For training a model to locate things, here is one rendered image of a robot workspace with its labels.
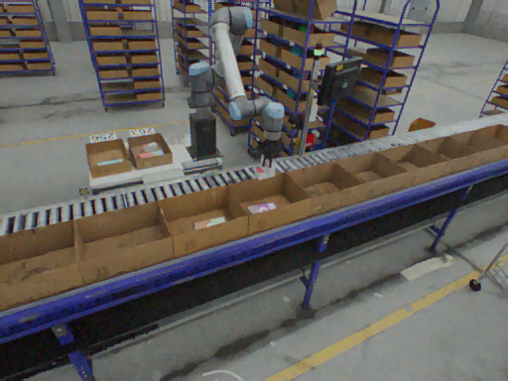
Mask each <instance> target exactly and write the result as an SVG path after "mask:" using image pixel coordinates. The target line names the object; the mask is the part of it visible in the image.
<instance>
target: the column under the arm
mask: <svg viewBox="0 0 508 381"><path fill-rule="evenodd" d="M186 150H187V151H188V153H189V154H190V157H191V158H192V160H193V161H194V162H198V161H202V160H207V159H211V158H221V157H223V155H222V154H221V152H220V151H219V150H218V148H217V147H216V118H215V117H214V116H213V115H212V114H211V113H210V116H209V117H207V118H204V119H200V118H197V117H196V112H194V113H190V146H186Z"/></svg>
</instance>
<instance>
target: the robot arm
mask: <svg viewBox="0 0 508 381"><path fill-rule="evenodd" d="M251 29H252V16H251V10H250V8H249V7H222V8H219V10H217V11H215V12H214V14H213V15H212V16H211V17H210V20H209V23H208V30H209V33H210V35H211V36H212V37H213V38H214V43H215V46H216V50H217V52H218V58H219V60H218V62H216V63H215V65H209V63H194V64H192V65H191V66H190V104H194V105H206V104H211V103H213V102H214V96H213V95H212V93H211V91H210V88H211V87H215V86H222V85H227V91H228V95H229V97H230V102H231V103H230V104H229V111H230V115H231V118H232V119H233V120H242V119H248V118H256V117H261V116H263V118H264V120H265V122H264V137H265V141H264V142H262V143H261V144H260V145H259V146H257V147H256V148H255V149H254V150H252V151H251V154H252V156H253V157H254V158H257V157H258V156H260V154H261V167H264V163H267V173H268V175H270V173H271V171H272V170H273V169H275V168H277V164H276V163H274V160H273V159H272V158H281V156H278V155H280V154H279V152H281V153H282V149H281V140H282V137H281V129H282V124H283V117H284V114H285V108H284V107H283V105H281V104H278V103H272V100H270V99H268V98H267V97H265V96H260V97H259V98H257V99H256V100H247V96H246V95H245V91H244V89H243V83H242V80H241V77H240V75H239V69H238V66H237V63H236V58H237V55H238V53H239V48H240V46H241V43H242V41H243V37H244V35H245V33H246V31H247V30H251ZM279 149H280V150H279Z"/></svg>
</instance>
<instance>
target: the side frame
mask: <svg viewBox="0 0 508 381"><path fill-rule="evenodd" d="M496 171H497V172H496ZM506 173H508V160H507V161H505V162H502V163H499V164H494V165H491V166H489V167H486V168H482V169H478V170H476V171H474V172H468V173H466V174H463V175H461V176H455V177H453V178H451V179H448V180H443V181H440V182H438V183H435V184H430V185H427V186H424V187H422V188H417V189H415V190H410V191H405V192H402V193H400V194H397V195H392V196H389V197H387V198H384V199H379V200H376V201H374V202H372V203H366V204H363V205H361V206H358V207H355V208H352V209H349V210H346V211H344V212H339V213H335V214H333V215H331V216H325V217H323V218H320V219H318V220H312V221H310V222H307V223H305V224H299V225H297V226H294V227H291V228H289V229H284V230H281V231H278V232H276V233H271V234H268V235H265V236H263V237H257V238H255V239H252V240H250V241H244V242H242V243H239V244H237V245H231V246H229V247H226V248H223V249H221V250H216V251H214V252H210V253H208V254H203V255H200V256H197V257H195V258H189V259H187V260H185V261H183V262H181V263H175V264H173V265H170V266H167V267H162V268H160V269H156V270H154V271H149V272H147V273H144V274H141V275H136V276H133V277H131V278H128V279H123V280H120V281H118V282H115V283H110V284H107V285H105V286H103V287H97V288H95V289H92V290H89V291H84V292H82V293H79V294H76V295H71V296H69V297H66V298H63V299H59V300H55V301H53V302H51V303H46V304H43V305H40V306H38V307H32V308H30V309H27V310H25V311H19V312H17V313H15V314H12V315H7V316H4V317H0V330H1V331H0V344H1V343H4V342H8V341H11V340H13V339H18V338H20V337H23V336H25V335H30V334H32V333H35V332H37V331H42V330H44V329H46V328H48V327H53V326H56V325H58V324H60V323H65V322H68V321H70V320H72V319H77V318H81V317H83V316H88V315H91V314H93V313H95V312H100V311H103V310H105V309H107V308H111V307H114V306H116V305H119V304H124V303H126V302H128V301H131V300H136V299H138V298H140V297H143V296H148V295H150V294H152V293H155V292H160V291H162V290H165V289H166V288H170V287H172V286H175V285H177V284H182V283H185V282H187V281H189V280H192V279H197V278H199V277H201V276H204V275H209V274H211V273H214V272H216V271H221V270H223V269H226V268H228V267H233V266H235V265H237V264H239V263H242V262H247V261H249V260H252V259H254V258H259V257H261V256H264V255H266V254H271V253H273V252H276V251H278V250H283V249H285V248H288V247H290V246H293V245H297V244H299V243H302V242H304V241H309V240H311V239H314V238H316V237H321V236H323V235H326V234H328V233H332V232H334V231H337V230H339V229H344V228H347V227H349V226H351V225H354V224H359V223H360V222H363V221H365V220H370V219H372V218H375V217H377V216H382V215H384V214H387V213H389V212H394V211H396V210H399V209H401V208H406V207H408V206H411V205H413V204H418V203H420V202H422V201H424V200H427V199H432V198H434V197H436V196H439V195H444V194H446V193H448V192H451V191H457V190H459V189H462V188H467V187H469V186H471V185H474V184H478V183H481V182H483V181H485V180H490V179H492V178H494V177H497V176H502V175H504V174H506ZM439 188H440V189H439ZM398 201H399V202H398ZM397 203H398V204H397ZM391 204H392V205H391ZM384 205H385V206H384ZM376 209H377V210H376ZM370 210H371V211H370ZM369 211H370V212H369ZM362 212H363V215H362ZM361 215H362V216H361ZM354 216H355V217H354ZM346 218H347V220H346ZM329 225H330V226H329ZM321 227H322V229H321ZM312 230H314V231H313V232H312ZM303 232H304V234H303ZM294 235H295V237H293V236H294ZM284 239H285V241H284ZM274 241H276V243H275V244H274ZM264 245H265V247H264ZM259 247H260V248H259ZM253 248H255V250H254V251H253ZM248 250H249V251H248ZM243 251H244V252H243ZM242 252H243V254H242ZM231 255H233V257H232V258H231ZM220 258H221V262H219V259H220ZM208 262H209V266H207V263H208ZM201 266H202V267H201ZM195 267H197V270H196V269H195ZM183 271H185V273H184V274H183ZM169 275H172V278H171V279H170V278H169ZM156 279H158V283H156ZM141 284H144V287H142V286H141ZM135 287H136V288H135ZM127 289H129V290H130V291H129V292H128V291H127ZM120 292H121V293H120ZM111 294H114V295H115V296H114V297H112V295H111ZM105 297H106V298H105ZM96 299H99V302H97V301H96ZM79 304H83V307H81V306H80V305H79ZM73 307H74V308H73ZM64 309H66V310H67V312H64ZM46 315H49V317H46ZM28 320H30V321H31V323H28ZM8 326H12V328H13V329H12V330H10V329H9V328H8Z"/></svg>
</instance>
